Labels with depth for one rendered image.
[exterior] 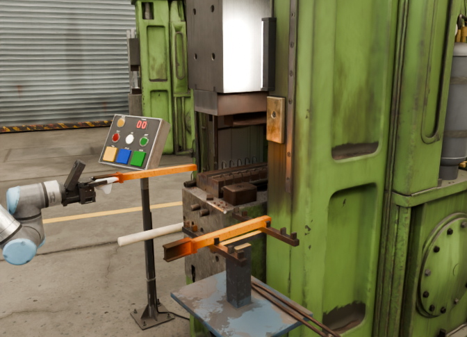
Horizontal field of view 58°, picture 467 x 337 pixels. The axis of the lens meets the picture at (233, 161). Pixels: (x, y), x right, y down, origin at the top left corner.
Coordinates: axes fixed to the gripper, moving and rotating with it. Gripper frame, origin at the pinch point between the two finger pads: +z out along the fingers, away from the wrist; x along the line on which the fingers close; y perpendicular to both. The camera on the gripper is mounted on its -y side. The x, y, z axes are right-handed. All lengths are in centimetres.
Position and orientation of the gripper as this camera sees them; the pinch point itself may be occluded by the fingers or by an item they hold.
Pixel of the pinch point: (114, 176)
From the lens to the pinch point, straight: 168.4
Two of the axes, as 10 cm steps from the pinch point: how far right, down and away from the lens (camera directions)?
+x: 5.4, 2.1, -8.1
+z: 8.4, -1.5, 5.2
